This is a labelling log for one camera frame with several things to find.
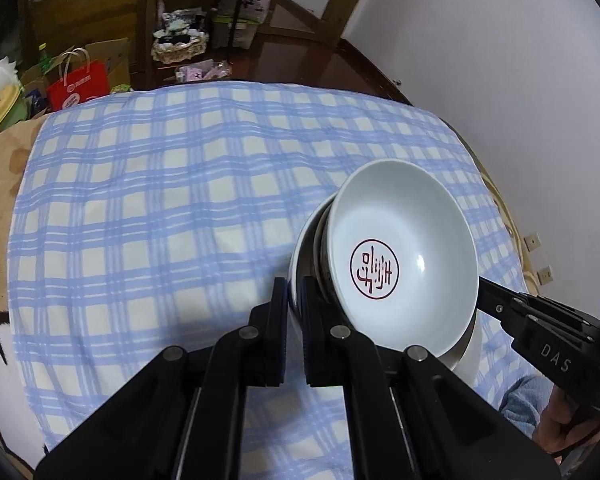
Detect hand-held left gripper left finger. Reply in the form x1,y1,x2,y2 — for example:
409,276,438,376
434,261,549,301
32,277,289,480

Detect clear plastic storage box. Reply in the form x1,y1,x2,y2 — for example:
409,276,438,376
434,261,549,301
212,0,272,49

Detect person's right forearm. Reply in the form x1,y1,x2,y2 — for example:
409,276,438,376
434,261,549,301
500,374,552,443

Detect blue plaid cloth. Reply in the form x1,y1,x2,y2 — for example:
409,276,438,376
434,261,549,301
7,81,528,466

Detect pink packets on floor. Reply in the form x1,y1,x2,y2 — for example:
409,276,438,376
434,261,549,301
174,59,232,84

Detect woven basket with clothes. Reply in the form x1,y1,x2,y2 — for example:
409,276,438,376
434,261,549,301
151,10,212,64

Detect red paper bag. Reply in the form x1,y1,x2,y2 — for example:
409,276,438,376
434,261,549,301
46,49,114,112

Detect large white bowl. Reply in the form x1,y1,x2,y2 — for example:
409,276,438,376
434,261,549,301
288,191,482,376

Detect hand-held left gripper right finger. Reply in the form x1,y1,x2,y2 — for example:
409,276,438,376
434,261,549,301
300,275,563,480

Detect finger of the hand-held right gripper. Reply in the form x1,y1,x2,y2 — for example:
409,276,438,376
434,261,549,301
477,276,519,329

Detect brown floral blanket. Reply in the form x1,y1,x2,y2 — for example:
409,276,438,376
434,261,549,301
0,110,48,476

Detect cluttered wooden shelf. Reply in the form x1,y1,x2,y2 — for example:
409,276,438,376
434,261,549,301
187,0,276,52

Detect person's right hand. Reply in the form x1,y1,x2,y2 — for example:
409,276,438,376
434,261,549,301
539,386,600,458

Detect wooden cabinet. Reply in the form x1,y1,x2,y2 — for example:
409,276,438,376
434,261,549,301
17,0,161,68

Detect cardboard box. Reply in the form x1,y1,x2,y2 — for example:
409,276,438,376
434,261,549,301
82,37,132,92

